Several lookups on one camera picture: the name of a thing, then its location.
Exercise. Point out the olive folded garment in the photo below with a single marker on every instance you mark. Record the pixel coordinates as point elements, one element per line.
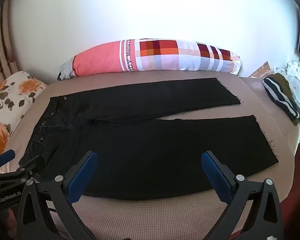
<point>286,83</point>

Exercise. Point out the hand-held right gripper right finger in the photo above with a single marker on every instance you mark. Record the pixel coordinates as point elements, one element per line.
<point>215,177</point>

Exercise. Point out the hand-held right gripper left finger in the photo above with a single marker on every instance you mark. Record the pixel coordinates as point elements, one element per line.
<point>82,177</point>

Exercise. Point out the floral orange pillow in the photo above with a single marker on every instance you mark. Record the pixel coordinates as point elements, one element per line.
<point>10,97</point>

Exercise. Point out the cardboard box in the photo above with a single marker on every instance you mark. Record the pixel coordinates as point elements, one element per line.
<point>262,71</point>

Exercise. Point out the ribbed beige headboard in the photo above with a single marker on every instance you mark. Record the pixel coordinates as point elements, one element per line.
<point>0,42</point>

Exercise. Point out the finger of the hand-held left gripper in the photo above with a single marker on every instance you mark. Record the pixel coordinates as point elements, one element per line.
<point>5,156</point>
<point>32,165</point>

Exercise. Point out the striped folded garment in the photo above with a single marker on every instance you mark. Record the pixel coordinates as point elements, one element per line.
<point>277,95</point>

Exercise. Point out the black pants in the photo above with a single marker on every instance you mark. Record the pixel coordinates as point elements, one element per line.
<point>152,142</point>

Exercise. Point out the pink checked long pillow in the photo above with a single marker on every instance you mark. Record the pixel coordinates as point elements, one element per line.
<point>152,55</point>

